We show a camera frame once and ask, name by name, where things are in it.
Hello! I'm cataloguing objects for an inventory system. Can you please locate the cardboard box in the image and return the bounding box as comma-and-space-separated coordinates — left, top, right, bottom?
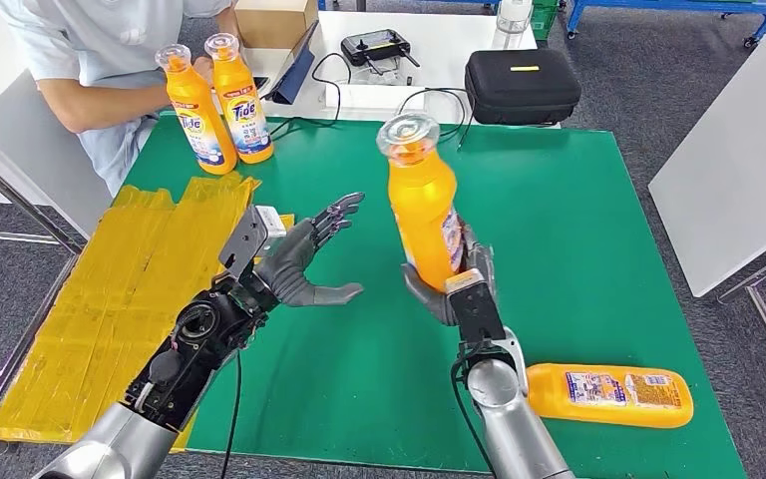
233, 0, 319, 50

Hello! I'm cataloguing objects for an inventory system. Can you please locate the clear plastic bottle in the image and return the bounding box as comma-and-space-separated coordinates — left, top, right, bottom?
492, 0, 534, 51

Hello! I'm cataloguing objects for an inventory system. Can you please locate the green plastic crate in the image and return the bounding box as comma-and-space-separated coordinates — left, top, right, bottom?
529, 0, 560, 41

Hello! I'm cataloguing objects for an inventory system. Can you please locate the yellow taped mat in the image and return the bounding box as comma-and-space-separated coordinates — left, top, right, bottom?
0, 173, 295, 454

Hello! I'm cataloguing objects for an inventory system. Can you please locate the black cable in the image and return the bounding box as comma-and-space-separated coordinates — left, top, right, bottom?
266, 52, 352, 142
396, 87, 476, 148

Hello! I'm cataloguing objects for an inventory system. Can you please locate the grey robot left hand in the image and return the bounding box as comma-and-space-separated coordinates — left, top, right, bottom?
253, 192, 366, 308

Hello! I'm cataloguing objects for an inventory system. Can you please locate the black remote controller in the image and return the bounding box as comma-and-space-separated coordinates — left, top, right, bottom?
340, 29, 421, 68

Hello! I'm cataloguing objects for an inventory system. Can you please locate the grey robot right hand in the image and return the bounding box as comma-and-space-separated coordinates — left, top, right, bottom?
401, 221, 497, 328

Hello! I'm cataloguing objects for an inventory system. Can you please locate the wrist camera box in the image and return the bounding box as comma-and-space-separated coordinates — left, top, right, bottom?
445, 267, 508, 345
217, 205, 288, 279

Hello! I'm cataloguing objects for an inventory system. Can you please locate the small white table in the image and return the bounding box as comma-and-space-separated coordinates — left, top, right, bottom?
200, 11, 560, 129

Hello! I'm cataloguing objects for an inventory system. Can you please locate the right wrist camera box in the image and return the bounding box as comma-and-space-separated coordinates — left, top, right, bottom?
445, 267, 508, 345

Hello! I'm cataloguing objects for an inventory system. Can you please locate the grey metal frame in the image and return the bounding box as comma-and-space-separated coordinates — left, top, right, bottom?
0, 105, 87, 438

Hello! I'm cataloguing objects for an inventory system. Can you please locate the orange detergent bottle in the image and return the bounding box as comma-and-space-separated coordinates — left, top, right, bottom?
527, 363, 695, 430
376, 112, 467, 293
155, 43, 239, 177
203, 33, 275, 166

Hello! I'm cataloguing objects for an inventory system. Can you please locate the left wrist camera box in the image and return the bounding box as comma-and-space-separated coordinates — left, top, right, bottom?
217, 205, 288, 279

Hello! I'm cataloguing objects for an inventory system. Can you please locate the large white table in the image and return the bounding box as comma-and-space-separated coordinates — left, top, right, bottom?
648, 34, 766, 298

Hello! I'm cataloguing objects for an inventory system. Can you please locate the white bench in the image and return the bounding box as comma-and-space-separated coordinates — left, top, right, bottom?
0, 13, 114, 240

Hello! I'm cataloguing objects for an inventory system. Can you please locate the tablet in blue case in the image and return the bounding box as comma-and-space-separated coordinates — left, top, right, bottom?
266, 19, 319, 106

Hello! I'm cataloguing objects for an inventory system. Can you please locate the black zip carry case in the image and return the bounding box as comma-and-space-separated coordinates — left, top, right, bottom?
464, 48, 582, 127

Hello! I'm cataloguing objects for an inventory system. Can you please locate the person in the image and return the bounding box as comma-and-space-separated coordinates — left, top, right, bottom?
0, 0, 242, 197

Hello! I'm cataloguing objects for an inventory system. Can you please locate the person's right hand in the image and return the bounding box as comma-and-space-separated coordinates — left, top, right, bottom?
192, 56, 216, 87

